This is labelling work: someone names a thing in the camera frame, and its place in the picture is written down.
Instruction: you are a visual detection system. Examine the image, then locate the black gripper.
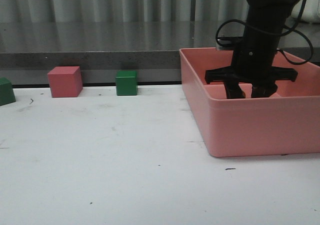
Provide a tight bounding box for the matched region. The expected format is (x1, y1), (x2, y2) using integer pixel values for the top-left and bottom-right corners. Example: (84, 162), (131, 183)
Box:
(204, 45), (298, 99)

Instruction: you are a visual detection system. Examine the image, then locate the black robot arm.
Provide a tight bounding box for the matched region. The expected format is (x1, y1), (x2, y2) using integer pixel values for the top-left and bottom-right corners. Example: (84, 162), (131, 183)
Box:
(204, 0), (307, 99)

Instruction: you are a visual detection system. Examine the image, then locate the pink plastic bin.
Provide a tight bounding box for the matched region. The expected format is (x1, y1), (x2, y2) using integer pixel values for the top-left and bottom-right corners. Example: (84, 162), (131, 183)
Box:
(179, 47), (320, 157)

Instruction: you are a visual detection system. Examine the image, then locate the white appliance in background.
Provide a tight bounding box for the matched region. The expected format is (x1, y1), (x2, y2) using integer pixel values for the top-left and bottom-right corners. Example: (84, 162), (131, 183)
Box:
(300, 0), (320, 24)

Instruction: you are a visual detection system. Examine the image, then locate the green cube block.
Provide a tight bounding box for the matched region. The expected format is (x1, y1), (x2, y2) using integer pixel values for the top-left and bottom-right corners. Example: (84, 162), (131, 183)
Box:
(115, 70), (138, 96)

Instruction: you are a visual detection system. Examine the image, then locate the pink cube block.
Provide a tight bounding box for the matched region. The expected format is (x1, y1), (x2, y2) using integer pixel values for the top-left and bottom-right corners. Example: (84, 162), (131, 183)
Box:
(47, 66), (83, 98)

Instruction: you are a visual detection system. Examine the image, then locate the dark grey counter shelf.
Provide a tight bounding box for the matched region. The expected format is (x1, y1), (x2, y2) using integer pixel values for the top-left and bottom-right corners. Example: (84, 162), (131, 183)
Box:
(0, 19), (320, 86)

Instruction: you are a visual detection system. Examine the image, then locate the green block at left edge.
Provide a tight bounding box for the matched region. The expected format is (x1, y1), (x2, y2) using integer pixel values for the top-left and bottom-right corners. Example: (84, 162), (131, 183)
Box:
(0, 77), (16, 106)

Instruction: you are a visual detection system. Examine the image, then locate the grey pleated curtain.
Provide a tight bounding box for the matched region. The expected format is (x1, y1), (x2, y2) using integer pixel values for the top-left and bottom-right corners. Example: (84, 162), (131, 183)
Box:
(0, 0), (249, 23)

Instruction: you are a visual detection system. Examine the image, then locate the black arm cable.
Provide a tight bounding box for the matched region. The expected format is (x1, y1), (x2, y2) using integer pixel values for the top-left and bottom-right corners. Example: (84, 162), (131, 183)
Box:
(215, 0), (314, 65)

